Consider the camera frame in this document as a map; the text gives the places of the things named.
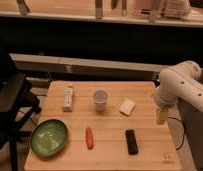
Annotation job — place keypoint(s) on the beige gripper block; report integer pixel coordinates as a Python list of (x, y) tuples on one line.
[(161, 116)]

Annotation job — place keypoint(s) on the green ceramic bowl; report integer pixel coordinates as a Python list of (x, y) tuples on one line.
[(49, 138)]

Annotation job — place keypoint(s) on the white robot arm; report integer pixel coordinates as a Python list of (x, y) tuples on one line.
[(178, 81)]

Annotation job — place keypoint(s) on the black remote control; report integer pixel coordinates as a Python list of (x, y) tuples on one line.
[(131, 142)]

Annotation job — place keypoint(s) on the white paper cup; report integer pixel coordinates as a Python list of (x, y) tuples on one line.
[(100, 98)]

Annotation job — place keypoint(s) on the white bottle lying down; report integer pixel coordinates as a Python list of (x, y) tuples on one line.
[(67, 105)]

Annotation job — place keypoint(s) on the black chair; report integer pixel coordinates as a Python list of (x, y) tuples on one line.
[(17, 103)]

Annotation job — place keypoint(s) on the grey bench rail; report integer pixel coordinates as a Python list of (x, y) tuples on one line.
[(88, 67)]

